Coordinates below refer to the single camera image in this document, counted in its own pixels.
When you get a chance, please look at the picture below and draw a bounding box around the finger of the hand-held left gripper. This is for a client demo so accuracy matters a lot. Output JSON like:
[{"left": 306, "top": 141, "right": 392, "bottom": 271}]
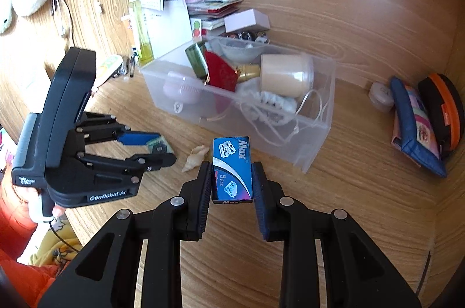
[
  {"left": 77, "top": 153, "right": 178, "bottom": 184},
  {"left": 76, "top": 114, "right": 161, "bottom": 148}
]

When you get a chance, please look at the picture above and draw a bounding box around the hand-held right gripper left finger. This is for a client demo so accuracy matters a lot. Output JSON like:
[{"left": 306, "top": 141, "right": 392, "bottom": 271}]
[{"left": 38, "top": 163, "right": 213, "bottom": 308}]

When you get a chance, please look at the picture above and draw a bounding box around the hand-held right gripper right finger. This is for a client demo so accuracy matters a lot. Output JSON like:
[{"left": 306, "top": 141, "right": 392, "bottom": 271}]
[{"left": 252, "top": 161, "right": 422, "bottom": 308}]

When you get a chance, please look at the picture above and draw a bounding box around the small green packet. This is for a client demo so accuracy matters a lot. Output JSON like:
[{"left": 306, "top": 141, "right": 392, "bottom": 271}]
[{"left": 147, "top": 136, "right": 174, "bottom": 155}]

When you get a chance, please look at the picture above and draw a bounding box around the small blue box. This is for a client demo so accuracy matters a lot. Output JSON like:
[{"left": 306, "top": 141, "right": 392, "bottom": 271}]
[{"left": 211, "top": 135, "right": 254, "bottom": 205}]

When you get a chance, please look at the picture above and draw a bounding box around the pink round container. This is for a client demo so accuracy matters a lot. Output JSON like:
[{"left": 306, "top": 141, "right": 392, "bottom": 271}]
[{"left": 163, "top": 71, "right": 204, "bottom": 104}]

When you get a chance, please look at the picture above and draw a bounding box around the clear plastic storage box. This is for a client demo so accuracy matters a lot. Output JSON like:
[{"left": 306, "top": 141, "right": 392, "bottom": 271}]
[{"left": 140, "top": 35, "right": 337, "bottom": 173}]

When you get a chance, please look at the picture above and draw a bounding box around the dark green jar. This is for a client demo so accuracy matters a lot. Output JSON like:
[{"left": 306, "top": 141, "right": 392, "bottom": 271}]
[{"left": 185, "top": 42, "right": 210, "bottom": 79}]

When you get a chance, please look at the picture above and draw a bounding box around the red velvet pouch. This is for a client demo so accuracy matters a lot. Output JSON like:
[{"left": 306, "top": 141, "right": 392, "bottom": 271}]
[{"left": 203, "top": 50, "right": 262, "bottom": 93}]

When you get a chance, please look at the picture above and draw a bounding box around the wooden desktop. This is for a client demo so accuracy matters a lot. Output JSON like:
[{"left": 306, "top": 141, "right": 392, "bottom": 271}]
[{"left": 63, "top": 0, "right": 456, "bottom": 308}]

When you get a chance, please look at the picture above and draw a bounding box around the beige seashell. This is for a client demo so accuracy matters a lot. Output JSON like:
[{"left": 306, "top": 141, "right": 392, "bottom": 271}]
[{"left": 182, "top": 145, "right": 210, "bottom": 173}]

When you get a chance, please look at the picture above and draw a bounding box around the green orange white tube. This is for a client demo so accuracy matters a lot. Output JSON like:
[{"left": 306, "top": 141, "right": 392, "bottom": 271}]
[{"left": 91, "top": 54, "right": 124, "bottom": 93}]

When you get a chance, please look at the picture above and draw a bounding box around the yellow spray bottle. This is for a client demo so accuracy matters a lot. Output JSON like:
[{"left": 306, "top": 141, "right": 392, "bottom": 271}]
[{"left": 131, "top": 0, "right": 155, "bottom": 65}]

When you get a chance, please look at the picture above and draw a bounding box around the white paper bag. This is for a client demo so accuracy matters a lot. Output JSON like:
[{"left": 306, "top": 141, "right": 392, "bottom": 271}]
[{"left": 128, "top": 0, "right": 193, "bottom": 60}]

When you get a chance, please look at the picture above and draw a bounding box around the white bowl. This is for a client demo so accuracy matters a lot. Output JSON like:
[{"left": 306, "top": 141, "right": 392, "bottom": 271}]
[{"left": 218, "top": 38, "right": 262, "bottom": 64}]

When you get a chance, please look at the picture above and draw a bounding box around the stack of packets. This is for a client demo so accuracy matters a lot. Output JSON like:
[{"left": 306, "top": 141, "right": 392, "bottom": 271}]
[{"left": 187, "top": 0, "right": 245, "bottom": 31}]

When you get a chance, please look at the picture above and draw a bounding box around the metal key bunch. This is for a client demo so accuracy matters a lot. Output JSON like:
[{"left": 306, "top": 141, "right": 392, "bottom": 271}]
[{"left": 232, "top": 31, "right": 270, "bottom": 44}]

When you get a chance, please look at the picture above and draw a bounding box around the navy blue pouch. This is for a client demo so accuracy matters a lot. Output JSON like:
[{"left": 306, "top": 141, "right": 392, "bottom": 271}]
[{"left": 390, "top": 76, "right": 448, "bottom": 178}]

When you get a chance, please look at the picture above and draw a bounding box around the small white box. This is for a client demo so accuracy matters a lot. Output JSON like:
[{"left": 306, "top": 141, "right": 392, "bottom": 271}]
[{"left": 223, "top": 8, "right": 271, "bottom": 35}]

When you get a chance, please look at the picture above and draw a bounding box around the small white round case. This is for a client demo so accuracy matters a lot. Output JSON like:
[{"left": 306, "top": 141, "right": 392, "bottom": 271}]
[{"left": 368, "top": 82, "right": 395, "bottom": 113}]

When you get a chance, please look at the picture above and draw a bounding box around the colourful printed pouch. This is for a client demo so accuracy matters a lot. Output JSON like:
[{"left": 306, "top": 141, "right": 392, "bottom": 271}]
[{"left": 391, "top": 86, "right": 443, "bottom": 164}]

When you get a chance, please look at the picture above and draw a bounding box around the black orange case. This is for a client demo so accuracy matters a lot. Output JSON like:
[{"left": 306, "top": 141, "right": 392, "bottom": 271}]
[{"left": 418, "top": 73, "right": 462, "bottom": 155}]

